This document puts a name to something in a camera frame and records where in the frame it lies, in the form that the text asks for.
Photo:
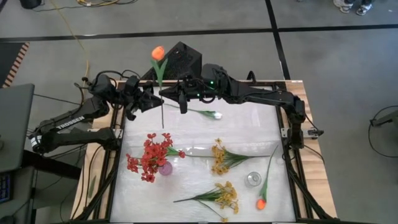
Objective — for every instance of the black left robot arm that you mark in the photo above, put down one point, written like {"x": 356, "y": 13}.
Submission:
{"x": 70, "y": 119}

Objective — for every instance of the person's shoe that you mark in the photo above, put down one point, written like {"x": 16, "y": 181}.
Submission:
{"x": 342, "y": 6}
{"x": 363, "y": 8}

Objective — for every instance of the silver mounting plate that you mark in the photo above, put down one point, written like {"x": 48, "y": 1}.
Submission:
{"x": 284, "y": 132}

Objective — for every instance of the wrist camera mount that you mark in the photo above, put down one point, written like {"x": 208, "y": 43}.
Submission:
{"x": 183, "y": 104}
{"x": 131, "y": 112}

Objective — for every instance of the red artificial flower bunch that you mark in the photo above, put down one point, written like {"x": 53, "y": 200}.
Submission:
{"x": 152, "y": 155}

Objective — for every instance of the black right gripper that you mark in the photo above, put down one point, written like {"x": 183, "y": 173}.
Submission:
{"x": 191, "y": 90}

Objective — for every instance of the black aluminium frame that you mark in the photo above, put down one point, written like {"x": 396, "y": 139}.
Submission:
{"x": 107, "y": 208}

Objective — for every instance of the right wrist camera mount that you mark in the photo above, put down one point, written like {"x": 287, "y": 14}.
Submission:
{"x": 183, "y": 104}

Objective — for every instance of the clear glass vase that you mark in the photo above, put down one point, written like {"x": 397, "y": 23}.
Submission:
{"x": 253, "y": 179}

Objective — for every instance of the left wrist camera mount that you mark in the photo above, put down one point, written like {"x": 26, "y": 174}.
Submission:
{"x": 131, "y": 112}

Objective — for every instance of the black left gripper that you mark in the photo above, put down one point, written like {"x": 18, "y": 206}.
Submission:
{"x": 136, "y": 93}

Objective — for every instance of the black desk beam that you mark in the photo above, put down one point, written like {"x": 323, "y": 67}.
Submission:
{"x": 49, "y": 165}

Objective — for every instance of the black mat striped edge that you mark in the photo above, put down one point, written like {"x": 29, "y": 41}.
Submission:
{"x": 9, "y": 59}

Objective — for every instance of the black computer tower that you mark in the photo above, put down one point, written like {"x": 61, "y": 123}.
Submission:
{"x": 182, "y": 59}

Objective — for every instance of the grey stand leg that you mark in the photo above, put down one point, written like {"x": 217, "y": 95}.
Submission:
{"x": 387, "y": 118}

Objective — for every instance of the black round bin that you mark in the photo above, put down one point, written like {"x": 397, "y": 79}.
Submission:
{"x": 30, "y": 3}

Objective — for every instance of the grey desk top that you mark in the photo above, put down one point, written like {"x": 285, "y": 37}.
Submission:
{"x": 15, "y": 124}

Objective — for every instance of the yellow artificial flower bunch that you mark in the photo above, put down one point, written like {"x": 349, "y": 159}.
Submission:
{"x": 227, "y": 196}
{"x": 222, "y": 158}

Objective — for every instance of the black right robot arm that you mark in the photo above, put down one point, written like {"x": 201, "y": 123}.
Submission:
{"x": 264, "y": 95}

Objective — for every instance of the orange artificial tulip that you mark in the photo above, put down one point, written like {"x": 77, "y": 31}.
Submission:
{"x": 158, "y": 53}
{"x": 260, "y": 204}

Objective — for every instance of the loose green leaf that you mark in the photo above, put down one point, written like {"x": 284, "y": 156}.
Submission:
{"x": 92, "y": 186}

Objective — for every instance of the purple glass vase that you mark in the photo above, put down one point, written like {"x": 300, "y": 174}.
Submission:
{"x": 165, "y": 168}

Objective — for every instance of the dark keyboard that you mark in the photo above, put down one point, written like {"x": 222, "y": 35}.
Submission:
{"x": 4, "y": 188}

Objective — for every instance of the white table mat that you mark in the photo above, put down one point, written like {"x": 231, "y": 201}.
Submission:
{"x": 202, "y": 130}

